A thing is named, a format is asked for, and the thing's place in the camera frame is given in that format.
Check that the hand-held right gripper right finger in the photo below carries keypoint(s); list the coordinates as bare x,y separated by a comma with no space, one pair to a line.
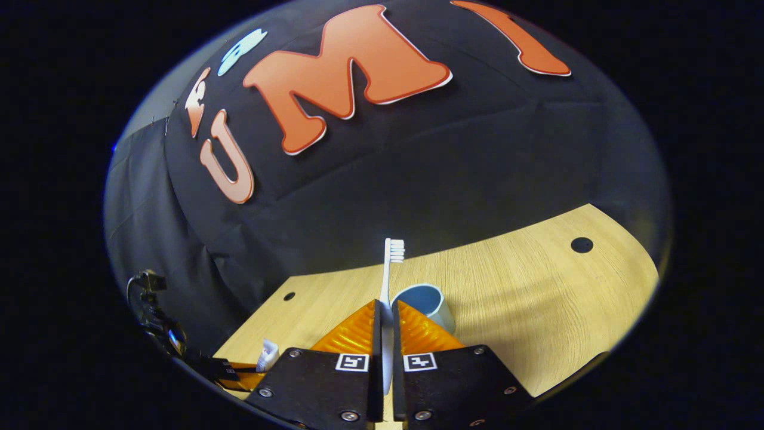
399,394

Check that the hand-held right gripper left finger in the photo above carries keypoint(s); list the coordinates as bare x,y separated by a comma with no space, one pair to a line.
376,394

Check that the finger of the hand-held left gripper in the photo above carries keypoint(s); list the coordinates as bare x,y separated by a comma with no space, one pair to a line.
245,380

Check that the white toothpaste tube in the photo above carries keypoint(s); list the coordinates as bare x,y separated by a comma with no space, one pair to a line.
267,357

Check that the white toothbrush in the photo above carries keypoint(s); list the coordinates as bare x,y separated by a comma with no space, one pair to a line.
387,280

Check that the black backdrop cloth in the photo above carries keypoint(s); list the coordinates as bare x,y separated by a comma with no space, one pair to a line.
418,179

